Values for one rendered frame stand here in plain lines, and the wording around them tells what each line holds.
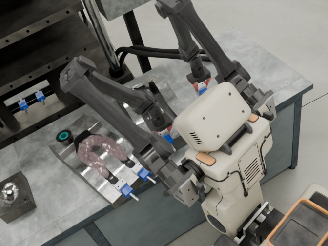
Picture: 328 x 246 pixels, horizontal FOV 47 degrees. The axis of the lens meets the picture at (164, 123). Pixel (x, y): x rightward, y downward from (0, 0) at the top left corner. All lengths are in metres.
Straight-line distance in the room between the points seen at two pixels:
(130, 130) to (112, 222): 0.84
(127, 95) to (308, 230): 0.82
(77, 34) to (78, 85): 1.20
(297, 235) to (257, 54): 1.14
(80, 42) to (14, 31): 0.38
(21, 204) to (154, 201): 0.65
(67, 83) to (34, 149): 1.01
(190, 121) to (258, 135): 0.25
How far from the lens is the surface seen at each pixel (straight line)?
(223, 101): 1.20
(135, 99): 1.48
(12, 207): 1.90
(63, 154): 1.90
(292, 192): 2.59
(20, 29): 2.13
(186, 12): 1.31
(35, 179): 2.02
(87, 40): 2.29
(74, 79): 1.19
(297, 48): 3.56
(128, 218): 2.01
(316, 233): 1.46
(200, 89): 1.85
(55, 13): 2.13
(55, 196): 1.90
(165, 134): 1.72
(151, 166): 1.24
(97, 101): 1.20
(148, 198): 1.96
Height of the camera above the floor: 2.23
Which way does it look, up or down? 47 degrees down
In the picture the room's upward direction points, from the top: 18 degrees counter-clockwise
